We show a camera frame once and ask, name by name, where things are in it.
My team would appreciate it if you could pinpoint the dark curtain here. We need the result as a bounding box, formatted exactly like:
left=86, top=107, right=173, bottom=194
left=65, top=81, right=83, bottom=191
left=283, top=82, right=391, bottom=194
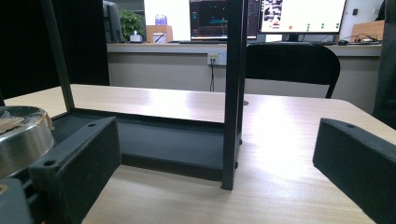
left=372, top=0, right=396, bottom=130
left=0, top=0, right=110, bottom=100

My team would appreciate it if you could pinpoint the grey office desk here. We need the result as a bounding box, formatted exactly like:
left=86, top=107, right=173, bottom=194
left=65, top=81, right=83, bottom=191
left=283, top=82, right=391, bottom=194
left=106, top=41, right=384, bottom=114

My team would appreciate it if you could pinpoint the white wall socket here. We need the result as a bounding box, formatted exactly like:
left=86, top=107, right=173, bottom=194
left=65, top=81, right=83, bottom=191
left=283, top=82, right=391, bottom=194
left=206, top=52, right=228, bottom=66

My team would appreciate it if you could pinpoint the large brown cardboard box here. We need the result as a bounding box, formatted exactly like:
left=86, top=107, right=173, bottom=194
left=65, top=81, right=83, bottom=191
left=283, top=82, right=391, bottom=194
left=351, top=20, right=386, bottom=42

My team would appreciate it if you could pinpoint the black folding chair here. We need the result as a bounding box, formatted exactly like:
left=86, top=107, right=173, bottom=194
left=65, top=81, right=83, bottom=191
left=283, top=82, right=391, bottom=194
left=245, top=41, right=342, bottom=100

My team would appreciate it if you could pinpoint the black monitor back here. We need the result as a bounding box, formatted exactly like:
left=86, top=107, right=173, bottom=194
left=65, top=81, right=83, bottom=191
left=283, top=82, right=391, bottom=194
left=102, top=0, right=124, bottom=44

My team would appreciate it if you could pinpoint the white cup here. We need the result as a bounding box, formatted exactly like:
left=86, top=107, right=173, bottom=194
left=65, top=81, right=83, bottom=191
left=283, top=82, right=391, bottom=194
left=152, top=32, right=168, bottom=45

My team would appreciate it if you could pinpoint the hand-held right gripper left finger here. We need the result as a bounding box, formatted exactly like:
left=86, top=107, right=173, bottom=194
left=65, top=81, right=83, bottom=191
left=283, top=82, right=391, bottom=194
left=27, top=116, right=122, bottom=224

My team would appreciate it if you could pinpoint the monitor with dark screen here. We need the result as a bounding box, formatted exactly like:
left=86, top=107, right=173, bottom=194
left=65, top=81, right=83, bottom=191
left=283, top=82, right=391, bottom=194
left=189, top=0, right=261, bottom=41

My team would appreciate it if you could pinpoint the steel-lidded spice jar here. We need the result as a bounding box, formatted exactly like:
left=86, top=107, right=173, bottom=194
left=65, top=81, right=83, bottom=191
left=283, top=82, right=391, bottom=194
left=0, top=105, right=56, bottom=180

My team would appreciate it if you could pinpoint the green potted plant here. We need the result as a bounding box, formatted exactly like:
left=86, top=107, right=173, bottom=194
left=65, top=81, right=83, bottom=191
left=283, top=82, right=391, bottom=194
left=120, top=8, right=146, bottom=41

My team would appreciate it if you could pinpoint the black wall socket cable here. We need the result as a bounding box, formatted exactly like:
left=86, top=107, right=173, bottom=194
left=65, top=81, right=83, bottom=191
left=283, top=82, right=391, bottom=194
left=208, top=60, right=217, bottom=92

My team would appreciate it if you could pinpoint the black keyboard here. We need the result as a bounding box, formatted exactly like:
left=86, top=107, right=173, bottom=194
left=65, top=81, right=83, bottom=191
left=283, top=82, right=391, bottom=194
left=178, top=39, right=228, bottom=45

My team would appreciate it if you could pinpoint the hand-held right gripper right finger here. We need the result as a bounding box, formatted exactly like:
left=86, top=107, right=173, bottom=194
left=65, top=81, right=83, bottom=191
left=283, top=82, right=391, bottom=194
left=312, top=117, right=396, bottom=224

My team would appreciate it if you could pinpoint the white tissue box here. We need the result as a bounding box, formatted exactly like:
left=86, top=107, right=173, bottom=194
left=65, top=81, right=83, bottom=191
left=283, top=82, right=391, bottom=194
left=129, top=30, right=144, bottom=44

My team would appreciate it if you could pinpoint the black metal two-tier rack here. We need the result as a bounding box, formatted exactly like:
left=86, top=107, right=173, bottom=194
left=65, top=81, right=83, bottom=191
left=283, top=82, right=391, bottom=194
left=40, top=0, right=250, bottom=191

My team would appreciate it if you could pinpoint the monitor with white screen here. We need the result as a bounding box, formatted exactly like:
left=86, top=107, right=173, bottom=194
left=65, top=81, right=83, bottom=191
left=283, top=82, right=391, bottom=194
left=258, top=0, right=347, bottom=35

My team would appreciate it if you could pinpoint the white display panel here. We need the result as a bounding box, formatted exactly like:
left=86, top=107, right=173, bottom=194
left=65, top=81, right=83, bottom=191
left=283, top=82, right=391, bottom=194
left=143, top=0, right=191, bottom=42

